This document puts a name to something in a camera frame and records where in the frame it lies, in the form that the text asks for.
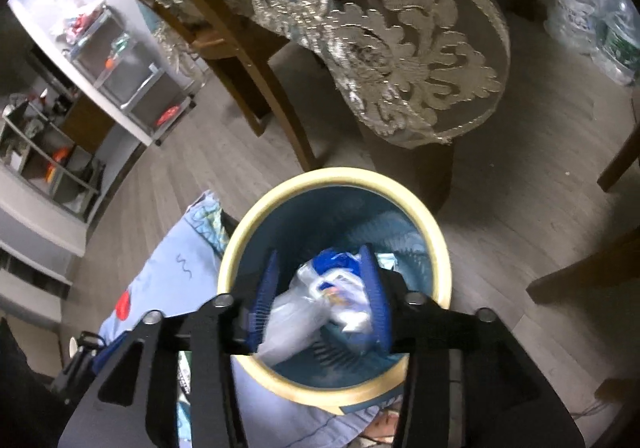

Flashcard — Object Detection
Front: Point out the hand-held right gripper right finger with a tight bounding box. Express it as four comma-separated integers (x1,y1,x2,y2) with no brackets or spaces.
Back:
359,243,586,448

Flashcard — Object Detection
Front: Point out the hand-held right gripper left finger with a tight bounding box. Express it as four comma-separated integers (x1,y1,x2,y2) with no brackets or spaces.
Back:
57,249,281,448

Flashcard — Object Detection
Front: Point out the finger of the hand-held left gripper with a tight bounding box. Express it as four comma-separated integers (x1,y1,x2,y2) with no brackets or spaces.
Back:
52,331,118,392

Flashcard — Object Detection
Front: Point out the blue silver snack bag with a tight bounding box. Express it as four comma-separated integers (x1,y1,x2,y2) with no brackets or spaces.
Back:
255,249,383,366

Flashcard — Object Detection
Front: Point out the blue bin with yellow rim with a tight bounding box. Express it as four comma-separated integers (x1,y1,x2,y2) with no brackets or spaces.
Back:
217,168,453,416

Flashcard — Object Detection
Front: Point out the light blue cushion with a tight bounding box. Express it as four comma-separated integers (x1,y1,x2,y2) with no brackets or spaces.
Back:
97,190,401,448

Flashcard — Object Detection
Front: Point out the person's foot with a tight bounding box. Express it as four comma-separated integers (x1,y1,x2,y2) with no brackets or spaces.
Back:
365,408,401,444

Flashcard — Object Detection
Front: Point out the grey metal shelf rack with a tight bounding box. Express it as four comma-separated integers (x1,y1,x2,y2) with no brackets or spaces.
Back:
0,98,106,224

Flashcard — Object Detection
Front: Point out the wooden chair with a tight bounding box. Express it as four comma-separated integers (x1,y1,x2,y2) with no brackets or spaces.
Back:
67,0,328,174
527,120,640,306

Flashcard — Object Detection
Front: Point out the wooden kitchen cabinet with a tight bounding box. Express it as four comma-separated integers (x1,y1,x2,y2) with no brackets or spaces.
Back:
60,95,117,155

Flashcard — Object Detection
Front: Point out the blue lace tablecloth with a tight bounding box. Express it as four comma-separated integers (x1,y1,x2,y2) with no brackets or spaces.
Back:
145,0,573,149

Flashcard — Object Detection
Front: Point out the white metal shelf rack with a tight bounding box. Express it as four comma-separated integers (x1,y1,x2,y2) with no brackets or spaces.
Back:
62,3,198,147

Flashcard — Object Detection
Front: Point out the green label water bottle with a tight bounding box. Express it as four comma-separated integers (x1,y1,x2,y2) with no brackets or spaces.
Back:
591,0,640,87

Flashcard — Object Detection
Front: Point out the clear water bottle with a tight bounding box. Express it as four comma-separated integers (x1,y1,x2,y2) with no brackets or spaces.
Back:
546,0,612,55

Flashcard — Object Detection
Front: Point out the wooden table pedestal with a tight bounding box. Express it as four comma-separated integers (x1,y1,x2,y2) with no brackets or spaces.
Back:
359,123,457,215

